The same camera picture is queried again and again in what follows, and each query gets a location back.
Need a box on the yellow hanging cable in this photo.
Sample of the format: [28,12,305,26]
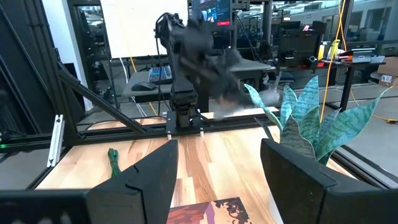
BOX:
[318,0,398,124]

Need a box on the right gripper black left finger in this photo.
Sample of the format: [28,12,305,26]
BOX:
[86,139,180,224]

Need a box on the grey desk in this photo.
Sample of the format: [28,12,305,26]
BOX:
[121,58,273,104]

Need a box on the flat book with printed cover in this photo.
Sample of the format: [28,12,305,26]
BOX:
[165,196,253,224]

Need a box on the black computer mouse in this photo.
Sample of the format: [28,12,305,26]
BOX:
[131,81,157,92]

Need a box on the silver aluminium extrusion piece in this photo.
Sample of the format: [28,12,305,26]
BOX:
[46,114,66,169]

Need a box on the green braided cable bundle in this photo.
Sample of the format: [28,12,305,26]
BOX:
[106,147,123,179]

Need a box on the silver laptop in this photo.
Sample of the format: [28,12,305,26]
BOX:
[338,47,376,64]

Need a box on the green snake plant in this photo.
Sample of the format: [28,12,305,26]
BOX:
[243,75,394,166]

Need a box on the white board panel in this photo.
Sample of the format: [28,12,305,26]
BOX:
[99,0,190,59]

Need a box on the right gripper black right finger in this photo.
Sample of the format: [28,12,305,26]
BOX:
[260,138,340,224]

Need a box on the yellow bottle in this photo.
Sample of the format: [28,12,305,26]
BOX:
[328,39,341,60]

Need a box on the backlit computer keyboard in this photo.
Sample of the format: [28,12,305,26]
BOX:
[147,64,174,85]

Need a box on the black equipment box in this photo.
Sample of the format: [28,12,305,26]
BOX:
[277,21,328,68]

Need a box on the cardboard box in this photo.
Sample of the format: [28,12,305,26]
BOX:
[369,57,398,88]

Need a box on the monitor with lit screen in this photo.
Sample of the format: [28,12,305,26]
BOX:
[190,0,233,31]

